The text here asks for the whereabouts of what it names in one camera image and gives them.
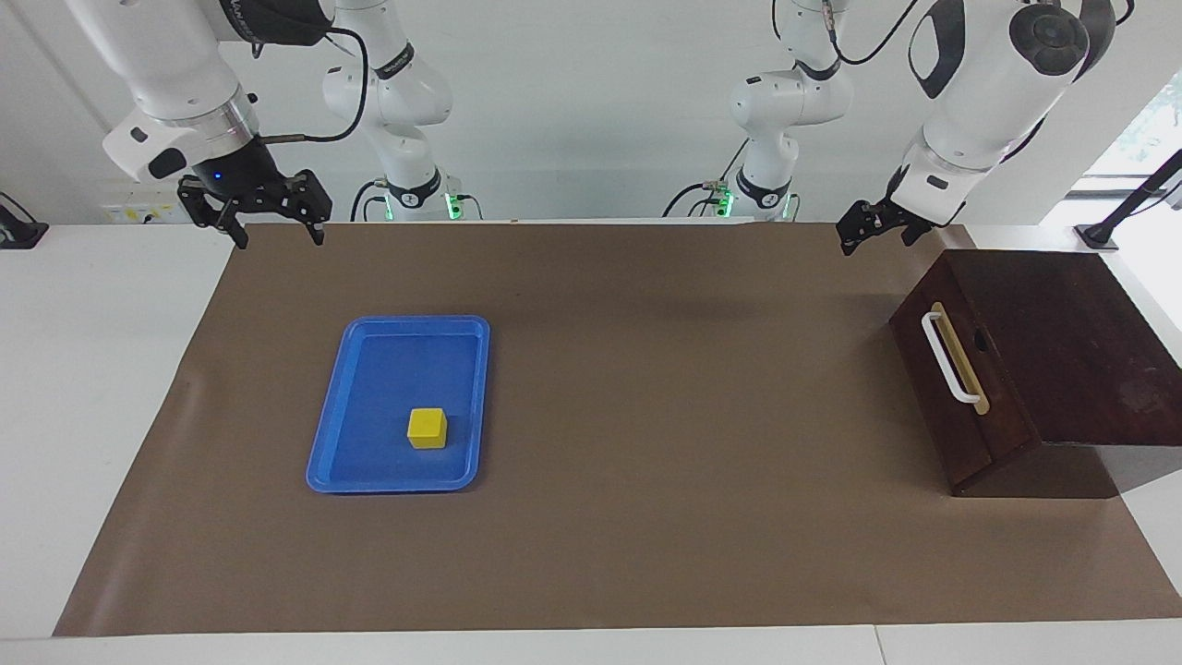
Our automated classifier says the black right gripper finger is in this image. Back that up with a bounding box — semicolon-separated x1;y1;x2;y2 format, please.
281;168;334;248
177;179;251;251

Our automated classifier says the white drawer handle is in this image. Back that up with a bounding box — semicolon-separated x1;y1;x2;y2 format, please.
921;310;983;405

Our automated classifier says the wooden drawer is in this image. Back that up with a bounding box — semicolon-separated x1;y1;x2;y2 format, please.
888;249;1043;492

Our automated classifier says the yellow cube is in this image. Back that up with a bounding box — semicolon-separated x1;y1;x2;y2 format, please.
406;406;450;452

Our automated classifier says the blue plastic tray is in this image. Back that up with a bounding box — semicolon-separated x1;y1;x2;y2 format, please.
305;314;492;496

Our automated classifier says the black desk device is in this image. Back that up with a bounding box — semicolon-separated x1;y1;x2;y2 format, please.
0;191;50;251

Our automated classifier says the dark wooden cabinet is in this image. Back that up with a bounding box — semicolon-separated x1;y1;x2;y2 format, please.
888;248;1182;501

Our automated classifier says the brown table mat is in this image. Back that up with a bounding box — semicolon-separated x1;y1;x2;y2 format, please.
53;221;1182;639

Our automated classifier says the black base cable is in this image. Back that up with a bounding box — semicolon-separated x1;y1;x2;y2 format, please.
348;177;387;224
662;139;751;220

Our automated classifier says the white wall socket box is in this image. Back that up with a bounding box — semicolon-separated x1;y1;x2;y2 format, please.
102;179;195;225

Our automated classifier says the light wooden handle backing strip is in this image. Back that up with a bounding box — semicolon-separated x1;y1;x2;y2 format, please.
929;300;991;416

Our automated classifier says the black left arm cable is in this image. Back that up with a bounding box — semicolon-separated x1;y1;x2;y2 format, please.
774;0;1139;67

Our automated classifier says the black camera stand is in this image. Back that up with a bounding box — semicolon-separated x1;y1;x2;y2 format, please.
1075;148;1182;253

